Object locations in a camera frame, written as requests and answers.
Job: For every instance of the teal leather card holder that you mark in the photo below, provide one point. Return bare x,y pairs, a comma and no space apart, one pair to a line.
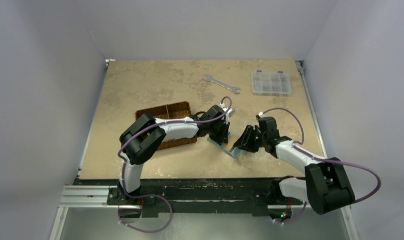
228,148

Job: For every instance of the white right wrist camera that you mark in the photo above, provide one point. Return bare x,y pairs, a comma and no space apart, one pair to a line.
260,115

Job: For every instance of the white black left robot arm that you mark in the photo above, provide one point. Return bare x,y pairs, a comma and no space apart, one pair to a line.
143,138

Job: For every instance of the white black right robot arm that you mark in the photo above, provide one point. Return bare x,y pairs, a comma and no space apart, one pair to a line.
325,185

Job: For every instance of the aluminium frame rail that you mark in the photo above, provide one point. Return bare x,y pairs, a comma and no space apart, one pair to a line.
84,213

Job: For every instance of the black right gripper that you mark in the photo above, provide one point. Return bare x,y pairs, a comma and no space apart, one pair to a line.
249,141

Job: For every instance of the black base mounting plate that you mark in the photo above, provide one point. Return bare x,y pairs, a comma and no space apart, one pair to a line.
199,195

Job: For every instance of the clear plastic organizer box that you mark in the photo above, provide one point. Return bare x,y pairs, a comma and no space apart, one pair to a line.
270,83

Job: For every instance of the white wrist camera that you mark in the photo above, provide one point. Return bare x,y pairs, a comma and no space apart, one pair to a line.
228,110
260,115

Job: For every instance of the brown woven divided basket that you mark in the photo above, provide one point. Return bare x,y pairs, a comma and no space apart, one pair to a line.
168,112

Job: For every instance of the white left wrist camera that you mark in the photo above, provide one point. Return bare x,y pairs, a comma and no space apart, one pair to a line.
228,110

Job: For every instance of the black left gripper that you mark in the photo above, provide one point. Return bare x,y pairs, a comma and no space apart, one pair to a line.
222,138

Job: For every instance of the silver open-end wrench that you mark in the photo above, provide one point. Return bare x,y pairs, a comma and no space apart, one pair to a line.
209,78

